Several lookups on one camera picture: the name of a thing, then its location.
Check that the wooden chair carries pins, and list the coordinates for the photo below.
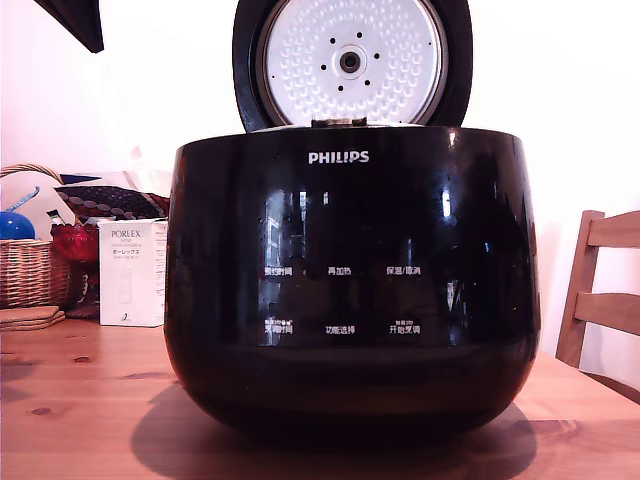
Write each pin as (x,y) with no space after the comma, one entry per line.
(595,295)

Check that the white Porlex box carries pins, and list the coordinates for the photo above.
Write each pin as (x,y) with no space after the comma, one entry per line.
(131,272)

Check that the black Philips rice cooker body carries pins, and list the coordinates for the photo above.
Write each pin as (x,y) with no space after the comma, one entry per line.
(350,240)

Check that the red glass footed bowl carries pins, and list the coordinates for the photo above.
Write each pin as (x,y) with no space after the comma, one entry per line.
(74,242)

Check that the black rice cooker lid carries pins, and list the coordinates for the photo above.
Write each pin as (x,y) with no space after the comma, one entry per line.
(350,60)

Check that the white cloth with blue print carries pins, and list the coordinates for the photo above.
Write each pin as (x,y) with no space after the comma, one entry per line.
(30,197)

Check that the cork coaster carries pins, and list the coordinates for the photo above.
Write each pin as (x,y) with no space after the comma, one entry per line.
(30,313)
(35,325)

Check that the woven wicker basket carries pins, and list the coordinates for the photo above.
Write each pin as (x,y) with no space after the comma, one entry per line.
(30,272)

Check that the dark patterned cushion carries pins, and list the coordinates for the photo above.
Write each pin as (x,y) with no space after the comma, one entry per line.
(110,200)

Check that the blue ball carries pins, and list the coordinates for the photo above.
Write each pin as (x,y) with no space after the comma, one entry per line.
(15,226)

